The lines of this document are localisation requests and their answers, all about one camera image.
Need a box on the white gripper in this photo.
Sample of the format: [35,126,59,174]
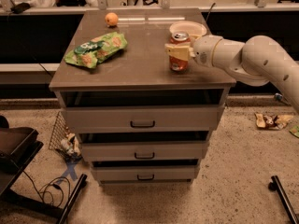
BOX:
[164,35,222,67]

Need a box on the orange soda can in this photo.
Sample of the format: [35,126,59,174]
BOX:
[165,31,191,72]

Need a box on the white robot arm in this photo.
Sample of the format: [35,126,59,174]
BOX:
[164,35,299,112]

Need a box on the white paper bowl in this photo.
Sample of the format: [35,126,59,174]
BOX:
[169,21,207,39]

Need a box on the top grey drawer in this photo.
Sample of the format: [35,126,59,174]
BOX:
[62,105,224,133]

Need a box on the grey drawer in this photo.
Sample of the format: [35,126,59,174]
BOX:
[81,141,209,161]
[91,165,199,183]
[62,105,224,133]

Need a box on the grey drawer cabinet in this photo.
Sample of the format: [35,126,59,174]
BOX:
[49,8,237,188]

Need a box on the orange fruit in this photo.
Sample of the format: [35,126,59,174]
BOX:
[105,12,119,27]

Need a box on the green snack bag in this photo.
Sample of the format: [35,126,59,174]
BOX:
[64,32,127,69]

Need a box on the middle grey drawer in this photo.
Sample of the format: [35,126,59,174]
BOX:
[81,141,209,161]

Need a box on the crumpled wrapper on floor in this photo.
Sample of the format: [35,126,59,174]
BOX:
[255,113,293,130]

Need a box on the bottom grey drawer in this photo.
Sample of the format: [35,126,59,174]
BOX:
[91,165,199,183]

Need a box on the green packet on floor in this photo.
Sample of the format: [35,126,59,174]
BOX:
[290,125,299,138]

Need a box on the blue tape cross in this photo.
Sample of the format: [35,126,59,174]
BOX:
[62,161,78,181]

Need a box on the black bar on floor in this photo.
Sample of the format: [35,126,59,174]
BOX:
[268,175,299,224]

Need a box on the wire mesh basket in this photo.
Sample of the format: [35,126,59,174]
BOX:
[49,112,82,161]

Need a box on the black cart frame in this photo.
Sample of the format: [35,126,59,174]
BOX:
[0,116,87,224]

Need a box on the black cable on floor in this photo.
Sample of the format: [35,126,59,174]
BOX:
[21,170,72,208]

